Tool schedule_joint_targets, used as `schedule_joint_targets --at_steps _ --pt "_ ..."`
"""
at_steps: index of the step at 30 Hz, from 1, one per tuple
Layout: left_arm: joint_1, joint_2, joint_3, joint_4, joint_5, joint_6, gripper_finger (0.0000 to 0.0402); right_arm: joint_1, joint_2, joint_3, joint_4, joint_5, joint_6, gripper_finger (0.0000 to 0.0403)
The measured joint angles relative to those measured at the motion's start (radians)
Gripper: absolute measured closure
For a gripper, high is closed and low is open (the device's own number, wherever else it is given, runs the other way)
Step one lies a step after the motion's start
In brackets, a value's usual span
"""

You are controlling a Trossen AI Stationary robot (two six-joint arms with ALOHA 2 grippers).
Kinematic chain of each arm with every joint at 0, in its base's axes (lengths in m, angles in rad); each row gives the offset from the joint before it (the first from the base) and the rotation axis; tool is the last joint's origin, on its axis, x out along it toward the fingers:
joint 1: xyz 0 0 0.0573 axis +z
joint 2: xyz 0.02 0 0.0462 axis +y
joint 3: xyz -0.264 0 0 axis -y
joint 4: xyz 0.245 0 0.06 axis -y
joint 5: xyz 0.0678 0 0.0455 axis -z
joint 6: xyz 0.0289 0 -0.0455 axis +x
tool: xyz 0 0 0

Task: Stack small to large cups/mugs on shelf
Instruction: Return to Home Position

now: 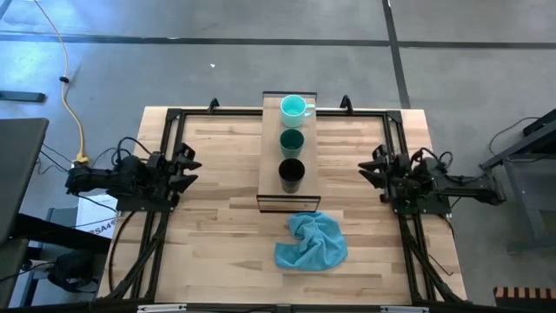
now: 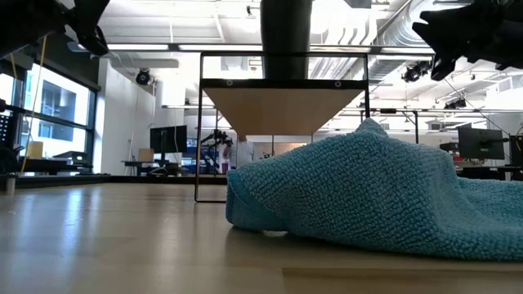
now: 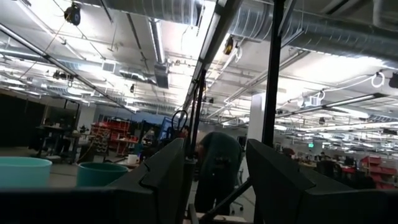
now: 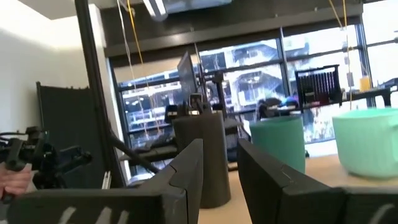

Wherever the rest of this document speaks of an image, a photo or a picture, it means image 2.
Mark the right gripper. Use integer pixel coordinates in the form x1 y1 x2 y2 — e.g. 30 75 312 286
411 0 523 82

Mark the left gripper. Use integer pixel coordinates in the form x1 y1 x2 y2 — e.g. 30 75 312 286
0 0 111 59

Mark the black computer monitor on arm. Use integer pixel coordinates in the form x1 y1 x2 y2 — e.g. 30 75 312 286
456 125 510 161

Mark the black ceiling spotlight cluster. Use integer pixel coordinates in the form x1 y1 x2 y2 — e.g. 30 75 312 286
400 60 432 84

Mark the small black ceiling spotlight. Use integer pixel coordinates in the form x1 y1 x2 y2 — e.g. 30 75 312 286
444 96 467 110

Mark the round ceiling-hung black device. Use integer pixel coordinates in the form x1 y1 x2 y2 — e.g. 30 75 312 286
134 68 153 87

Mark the black computer monitor on stand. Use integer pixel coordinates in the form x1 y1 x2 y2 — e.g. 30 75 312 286
149 124 189 163

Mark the window-side desk with equipment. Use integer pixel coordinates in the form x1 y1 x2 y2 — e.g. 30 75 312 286
16 140 94 176

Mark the dark background desk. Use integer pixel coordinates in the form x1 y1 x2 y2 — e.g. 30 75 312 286
121 159 183 177

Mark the blue microfibre towel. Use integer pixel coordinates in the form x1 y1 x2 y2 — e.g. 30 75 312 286
225 117 523 262

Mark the person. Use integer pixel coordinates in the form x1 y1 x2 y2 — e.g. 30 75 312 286
222 136 257 169

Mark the long ceiling light rail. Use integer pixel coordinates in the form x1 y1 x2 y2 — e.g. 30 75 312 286
67 40 436 56

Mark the yellow hanging cable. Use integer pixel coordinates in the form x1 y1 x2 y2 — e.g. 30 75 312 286
19 34 48 173

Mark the small metal cylinder post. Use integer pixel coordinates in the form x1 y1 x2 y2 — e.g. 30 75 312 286
1 172 18 196

